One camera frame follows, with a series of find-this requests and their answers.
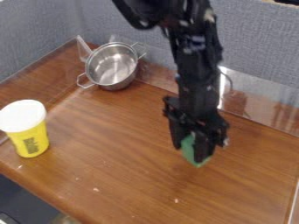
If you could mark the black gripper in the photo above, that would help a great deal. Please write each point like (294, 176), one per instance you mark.
(211, 126)

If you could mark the green block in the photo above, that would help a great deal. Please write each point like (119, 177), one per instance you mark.
(187, 152)

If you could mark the yellow play-doh can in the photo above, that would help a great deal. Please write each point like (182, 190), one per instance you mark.
(23, 123)

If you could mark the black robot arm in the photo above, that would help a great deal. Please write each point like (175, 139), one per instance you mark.
(188, 24)

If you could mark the silver metal pot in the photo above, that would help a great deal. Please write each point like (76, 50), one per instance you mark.
(111, 66)

